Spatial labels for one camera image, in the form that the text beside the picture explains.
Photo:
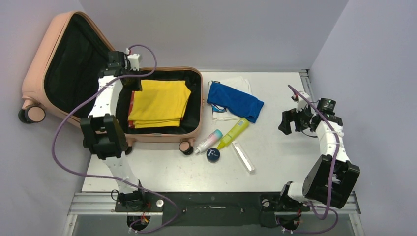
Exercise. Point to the yellow-green tube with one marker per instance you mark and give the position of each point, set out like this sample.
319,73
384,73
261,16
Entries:
233,133

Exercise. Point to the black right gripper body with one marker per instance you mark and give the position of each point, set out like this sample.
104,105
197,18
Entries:
305,118

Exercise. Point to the pink hard-shell suitcase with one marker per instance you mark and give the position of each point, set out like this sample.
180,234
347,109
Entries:
64,73

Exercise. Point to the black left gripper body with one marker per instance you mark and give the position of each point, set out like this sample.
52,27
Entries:
129,72

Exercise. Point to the dark blue round tin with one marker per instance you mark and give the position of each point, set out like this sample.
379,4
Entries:
213,155

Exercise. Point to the yellow cloth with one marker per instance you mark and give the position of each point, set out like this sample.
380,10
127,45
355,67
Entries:
159,104

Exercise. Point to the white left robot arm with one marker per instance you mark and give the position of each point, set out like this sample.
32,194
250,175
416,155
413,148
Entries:
104,136

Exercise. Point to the pink teal bottle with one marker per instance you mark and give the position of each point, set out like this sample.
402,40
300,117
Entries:
208,142

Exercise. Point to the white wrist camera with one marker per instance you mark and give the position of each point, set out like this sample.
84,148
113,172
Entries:
300,99
134,60

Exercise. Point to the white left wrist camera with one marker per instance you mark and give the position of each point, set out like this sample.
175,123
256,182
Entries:
134,60

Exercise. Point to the white blue printed cloth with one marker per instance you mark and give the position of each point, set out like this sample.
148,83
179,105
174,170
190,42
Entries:
222,91

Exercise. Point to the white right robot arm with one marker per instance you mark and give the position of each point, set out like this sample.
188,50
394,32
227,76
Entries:
333,176

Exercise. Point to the aluminium front rail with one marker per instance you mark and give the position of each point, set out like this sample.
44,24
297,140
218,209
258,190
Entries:
101,203

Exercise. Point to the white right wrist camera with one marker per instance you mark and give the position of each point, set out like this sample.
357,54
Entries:
300,99

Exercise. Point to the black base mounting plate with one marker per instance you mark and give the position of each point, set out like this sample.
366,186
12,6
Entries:
210,209

